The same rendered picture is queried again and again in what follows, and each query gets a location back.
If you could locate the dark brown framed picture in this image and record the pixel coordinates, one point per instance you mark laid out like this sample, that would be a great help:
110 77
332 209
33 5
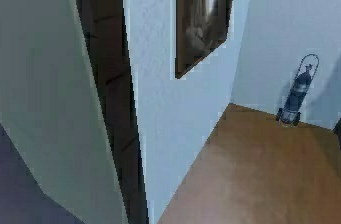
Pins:
199 33

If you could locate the blue tank on wheeled cart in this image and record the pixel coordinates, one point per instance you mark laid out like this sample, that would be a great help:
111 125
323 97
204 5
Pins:
296 95

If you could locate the dark brown door frame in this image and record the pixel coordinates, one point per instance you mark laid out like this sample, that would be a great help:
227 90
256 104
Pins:
114 83

